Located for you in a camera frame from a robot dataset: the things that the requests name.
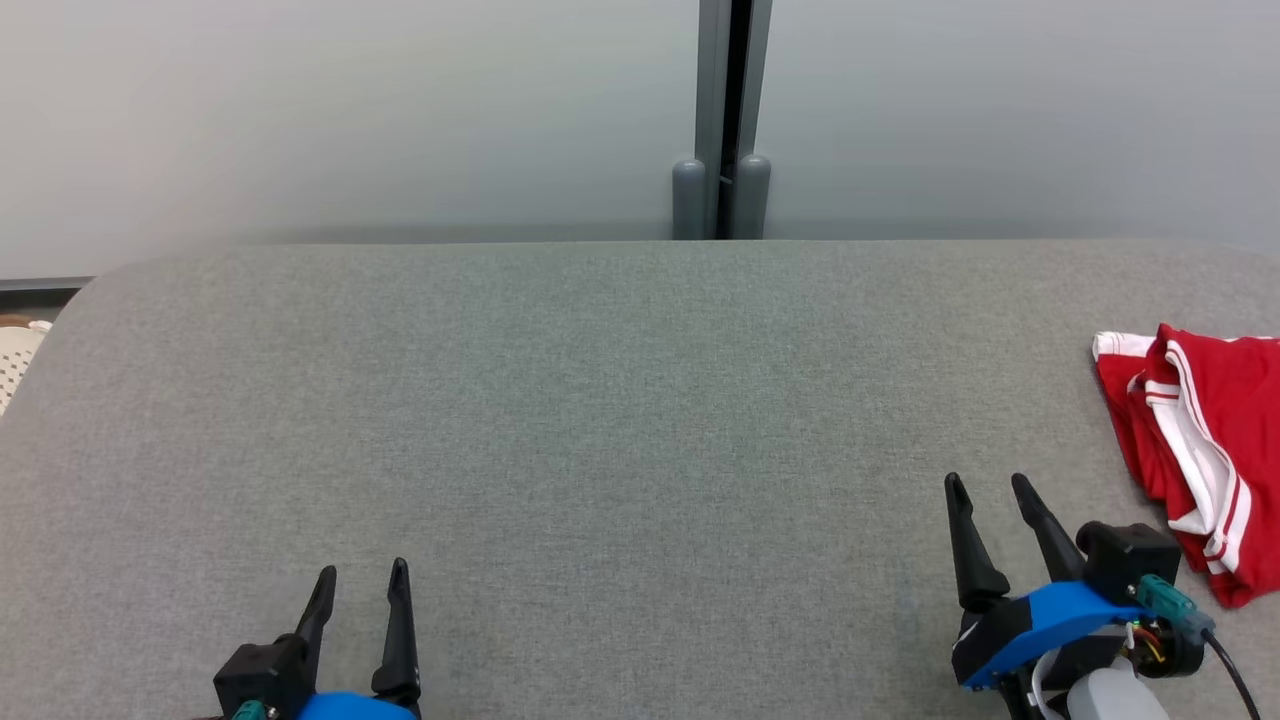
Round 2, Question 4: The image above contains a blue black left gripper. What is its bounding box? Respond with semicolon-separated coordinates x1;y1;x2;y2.
294;557;422;720

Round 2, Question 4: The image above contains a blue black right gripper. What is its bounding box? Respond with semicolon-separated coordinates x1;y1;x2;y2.
944;472;1145;692

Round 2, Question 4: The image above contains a red shirt with white sleeves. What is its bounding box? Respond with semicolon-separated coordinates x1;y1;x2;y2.
1130;322;1280;609

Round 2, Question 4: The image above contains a cream perforated laundry basket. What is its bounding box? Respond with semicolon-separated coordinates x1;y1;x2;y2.
0;315;53;416

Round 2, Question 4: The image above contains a grey rounded post foot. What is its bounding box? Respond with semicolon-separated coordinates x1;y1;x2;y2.
672;157;707;241
733;153;772;241

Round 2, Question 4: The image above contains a grey partition post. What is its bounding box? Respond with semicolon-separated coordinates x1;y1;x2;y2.
695;0;773;241

